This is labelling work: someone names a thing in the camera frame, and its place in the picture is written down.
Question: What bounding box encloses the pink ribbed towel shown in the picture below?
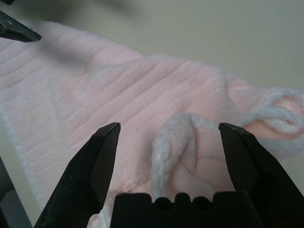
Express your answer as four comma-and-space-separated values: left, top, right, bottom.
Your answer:
0, 19, 304, 228

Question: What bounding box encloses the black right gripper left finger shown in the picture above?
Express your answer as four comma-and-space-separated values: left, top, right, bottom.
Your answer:
33, 122, 122, 228

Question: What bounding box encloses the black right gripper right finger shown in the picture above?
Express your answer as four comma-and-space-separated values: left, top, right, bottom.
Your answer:
218, 122, 304, 228

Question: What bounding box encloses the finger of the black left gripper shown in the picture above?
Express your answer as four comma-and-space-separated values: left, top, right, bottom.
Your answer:
0, 10, 42, 44

